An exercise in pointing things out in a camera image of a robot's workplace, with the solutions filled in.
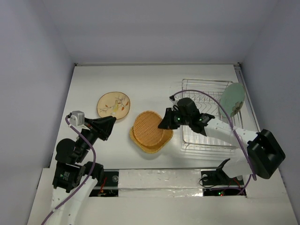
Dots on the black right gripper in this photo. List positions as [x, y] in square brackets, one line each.
[173, 119]

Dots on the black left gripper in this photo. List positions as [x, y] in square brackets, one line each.
[103, 126]

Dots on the large orange woven plate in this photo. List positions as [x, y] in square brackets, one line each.
[156, 148]

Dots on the small orange woven plate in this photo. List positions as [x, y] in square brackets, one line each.
[146, 129]

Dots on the beige leaf pattern plate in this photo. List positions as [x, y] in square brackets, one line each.
[116, 104]

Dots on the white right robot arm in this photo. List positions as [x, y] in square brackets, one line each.
[261, 153]

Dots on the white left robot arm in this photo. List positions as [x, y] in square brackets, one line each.
[77, 174]

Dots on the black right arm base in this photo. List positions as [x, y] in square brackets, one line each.
[216, 177]

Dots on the white foam front panel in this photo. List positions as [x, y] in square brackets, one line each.
[159, 183]

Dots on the green flower pattern plate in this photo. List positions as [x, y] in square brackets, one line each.
[233, 98]

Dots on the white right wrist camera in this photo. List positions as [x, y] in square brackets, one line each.
[174, 99]

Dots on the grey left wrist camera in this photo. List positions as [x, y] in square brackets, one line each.
[75, 119]

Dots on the metal wire dish rack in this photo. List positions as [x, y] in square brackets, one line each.
[206, 95]

